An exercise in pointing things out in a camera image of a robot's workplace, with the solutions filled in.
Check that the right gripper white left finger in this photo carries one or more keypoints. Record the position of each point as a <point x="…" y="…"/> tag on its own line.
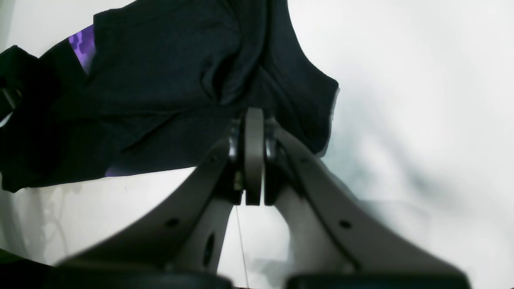
<point x="176" y="245"/>

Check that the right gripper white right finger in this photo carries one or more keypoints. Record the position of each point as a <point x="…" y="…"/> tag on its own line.
<point x="334" y="243"/>

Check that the black T-shirt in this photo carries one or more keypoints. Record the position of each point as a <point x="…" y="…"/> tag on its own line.
<point x="152" y="86"/>

